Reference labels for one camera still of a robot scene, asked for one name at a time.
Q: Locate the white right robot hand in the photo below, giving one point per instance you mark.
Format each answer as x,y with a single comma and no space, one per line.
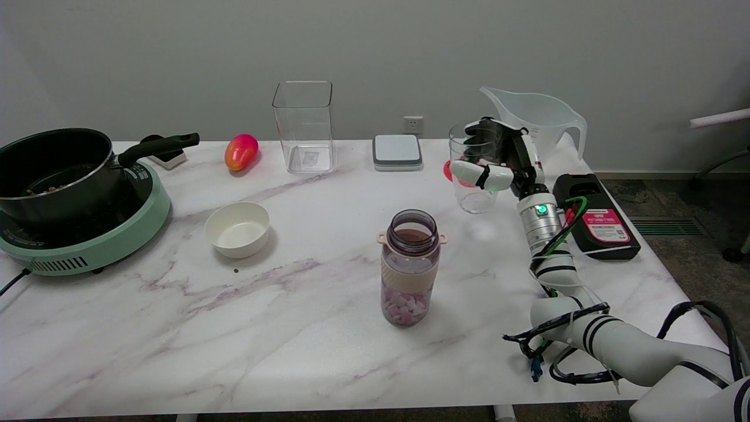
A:
518,161

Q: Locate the small clear measuring cup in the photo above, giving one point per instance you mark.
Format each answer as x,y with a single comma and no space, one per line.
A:
477,202

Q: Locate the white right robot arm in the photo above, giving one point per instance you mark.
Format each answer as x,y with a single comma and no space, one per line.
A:
621,346

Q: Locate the large clear plastic pitcher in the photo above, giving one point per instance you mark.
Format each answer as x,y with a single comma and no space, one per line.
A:
545,108

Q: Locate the red coaster with figurines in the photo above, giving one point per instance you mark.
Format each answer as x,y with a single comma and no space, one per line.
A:
447,171

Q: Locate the black box pink label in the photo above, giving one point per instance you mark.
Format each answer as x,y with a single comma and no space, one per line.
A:
609,234

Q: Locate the grey white kitchen scale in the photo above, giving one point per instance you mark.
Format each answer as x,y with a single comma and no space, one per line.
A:
397,151

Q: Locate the bottle with pink candies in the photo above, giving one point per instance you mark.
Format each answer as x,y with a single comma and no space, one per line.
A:
409,275

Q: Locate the floor vent grille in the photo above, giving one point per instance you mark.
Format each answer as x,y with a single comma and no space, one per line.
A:
668,225

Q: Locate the white pipe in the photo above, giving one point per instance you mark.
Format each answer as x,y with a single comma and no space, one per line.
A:
720,117

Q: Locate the clear square container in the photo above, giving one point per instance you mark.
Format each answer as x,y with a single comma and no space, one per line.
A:
304,135

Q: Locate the white table leg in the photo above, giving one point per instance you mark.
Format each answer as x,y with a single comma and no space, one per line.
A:
504,413
186,418

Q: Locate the red orange mango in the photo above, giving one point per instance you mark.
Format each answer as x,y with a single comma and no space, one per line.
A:
240,152

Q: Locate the white bowl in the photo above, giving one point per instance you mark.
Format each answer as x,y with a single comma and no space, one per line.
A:
237,231

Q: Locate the small white black device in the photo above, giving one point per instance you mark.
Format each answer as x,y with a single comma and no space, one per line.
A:
170,159

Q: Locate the green induction cooker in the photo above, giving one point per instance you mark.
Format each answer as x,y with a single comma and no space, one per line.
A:
117,240

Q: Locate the black saucepan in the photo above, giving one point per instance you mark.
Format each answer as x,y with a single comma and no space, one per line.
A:
58,176

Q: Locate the white wall socket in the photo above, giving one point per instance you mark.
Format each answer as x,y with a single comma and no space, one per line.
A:
413,124

